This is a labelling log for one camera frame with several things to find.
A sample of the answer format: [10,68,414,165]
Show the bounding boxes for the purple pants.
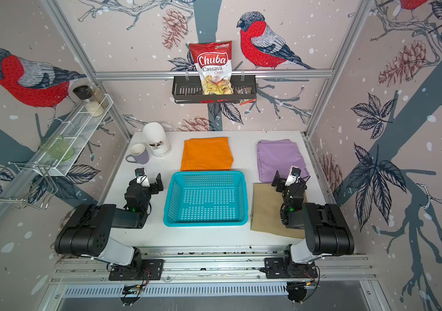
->
[257,139,310,183]

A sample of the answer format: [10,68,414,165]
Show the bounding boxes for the beige pants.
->
[251,183,305,240]

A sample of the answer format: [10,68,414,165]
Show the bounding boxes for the orange pants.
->
[180,137,234,172]

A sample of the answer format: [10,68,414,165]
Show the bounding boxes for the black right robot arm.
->
[271,166,355,264]

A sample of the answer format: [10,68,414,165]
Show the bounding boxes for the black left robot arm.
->
[54,167,164,272]

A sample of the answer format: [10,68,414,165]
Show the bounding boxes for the teal plastic basket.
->
[163,171,249,228]

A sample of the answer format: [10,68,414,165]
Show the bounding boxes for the purple ceramic mug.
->
[125,143,150,165]

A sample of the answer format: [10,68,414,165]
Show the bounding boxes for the glass jar on shelf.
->
[85,86,107,117]

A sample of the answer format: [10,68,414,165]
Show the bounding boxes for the green glass cup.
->
[39,135,74,161]

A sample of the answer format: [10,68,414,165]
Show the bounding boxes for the black lid spice jar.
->
[73,85,95,104]

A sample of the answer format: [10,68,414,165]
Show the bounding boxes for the red Chuba chips bag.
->
[190,41,234,95]

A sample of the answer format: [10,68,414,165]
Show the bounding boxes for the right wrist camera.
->
[285,172,300,187]

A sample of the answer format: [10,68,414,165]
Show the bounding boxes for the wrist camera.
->
[136,175,150,187]
[285,172,300,187]

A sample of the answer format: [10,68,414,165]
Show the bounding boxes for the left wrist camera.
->
[136,175,150,187]

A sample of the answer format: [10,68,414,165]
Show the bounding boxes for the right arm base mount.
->
[259,250,319,280]

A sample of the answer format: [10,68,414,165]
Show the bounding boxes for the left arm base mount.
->
[109,248,165,281]

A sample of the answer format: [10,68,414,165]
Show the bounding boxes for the white wire shelf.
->
[13,94,114,177]

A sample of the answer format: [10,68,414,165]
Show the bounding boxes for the black wall basket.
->
[172,75,257,104]

